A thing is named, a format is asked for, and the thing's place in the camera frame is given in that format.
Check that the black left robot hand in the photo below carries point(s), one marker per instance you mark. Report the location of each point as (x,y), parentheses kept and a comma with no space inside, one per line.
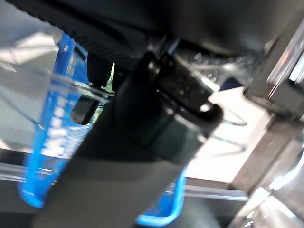
(133,171)

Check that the dark brown metal cabinet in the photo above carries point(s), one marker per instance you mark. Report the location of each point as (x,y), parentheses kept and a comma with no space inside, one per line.
(273,142)

